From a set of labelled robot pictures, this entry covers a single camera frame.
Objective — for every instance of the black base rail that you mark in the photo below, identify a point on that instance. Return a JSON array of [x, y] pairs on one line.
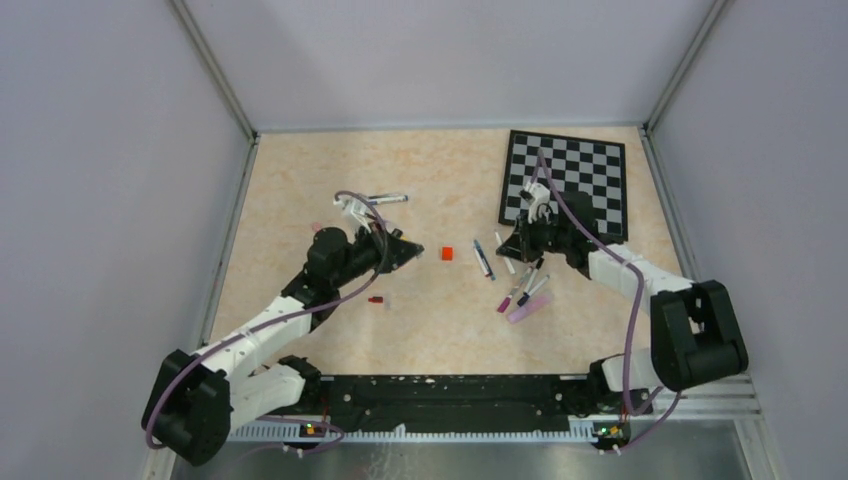
[[454, 404]]

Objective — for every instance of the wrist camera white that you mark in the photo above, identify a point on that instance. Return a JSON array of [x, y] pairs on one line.
[[357, 210], [537, 195]]

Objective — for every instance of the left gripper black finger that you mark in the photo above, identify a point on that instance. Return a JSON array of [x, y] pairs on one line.
[[402, 246], [400, 259]]

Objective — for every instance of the black white checkerboard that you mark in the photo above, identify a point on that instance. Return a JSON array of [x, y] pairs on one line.
[[595, 167]]

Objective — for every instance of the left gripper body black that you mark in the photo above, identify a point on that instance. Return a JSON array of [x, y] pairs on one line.
[[373, 249]]

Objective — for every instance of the blue teal pen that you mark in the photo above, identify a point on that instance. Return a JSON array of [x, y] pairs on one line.
[[482, 260]]

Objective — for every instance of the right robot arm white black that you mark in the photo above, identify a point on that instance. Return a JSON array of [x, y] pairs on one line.
[[682, 333]]

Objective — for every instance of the blue clear pen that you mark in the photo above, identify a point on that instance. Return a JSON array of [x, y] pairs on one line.
[[387, 199]]

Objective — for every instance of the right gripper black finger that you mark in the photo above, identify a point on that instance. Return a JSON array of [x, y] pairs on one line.
[[515, 238], [511, 253]]

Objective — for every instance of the black capped white marker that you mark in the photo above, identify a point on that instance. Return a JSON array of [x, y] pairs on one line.
[[532, 275]]

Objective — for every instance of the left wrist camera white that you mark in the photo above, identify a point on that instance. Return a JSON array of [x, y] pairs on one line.
[[357, 210]]

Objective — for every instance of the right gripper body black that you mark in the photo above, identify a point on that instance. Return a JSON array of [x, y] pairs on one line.
[[541, 238]]

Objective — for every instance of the white cable duct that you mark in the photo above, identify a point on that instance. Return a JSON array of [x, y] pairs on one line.
[[276, 432]]

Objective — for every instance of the pink highlighter pen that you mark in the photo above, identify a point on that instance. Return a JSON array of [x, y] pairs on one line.
[[530, 307]]

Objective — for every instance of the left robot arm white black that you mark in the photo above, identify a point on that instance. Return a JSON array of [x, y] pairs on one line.
[[199, 398]]

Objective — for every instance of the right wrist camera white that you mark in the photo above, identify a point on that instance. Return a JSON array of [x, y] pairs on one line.
[[537, 195]]

